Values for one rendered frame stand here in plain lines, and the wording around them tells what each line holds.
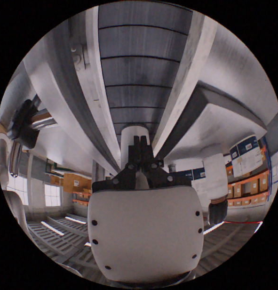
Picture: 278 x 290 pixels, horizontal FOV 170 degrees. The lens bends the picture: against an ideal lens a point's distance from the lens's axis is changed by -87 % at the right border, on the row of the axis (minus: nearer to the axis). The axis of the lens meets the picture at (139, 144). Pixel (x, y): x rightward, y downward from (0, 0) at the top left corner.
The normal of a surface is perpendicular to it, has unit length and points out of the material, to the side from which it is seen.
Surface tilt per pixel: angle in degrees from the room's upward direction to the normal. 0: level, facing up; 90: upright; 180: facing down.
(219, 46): 0
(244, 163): 90
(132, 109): 0
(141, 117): 0
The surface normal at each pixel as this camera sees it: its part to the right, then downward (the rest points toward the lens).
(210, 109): 0.05, 0.91
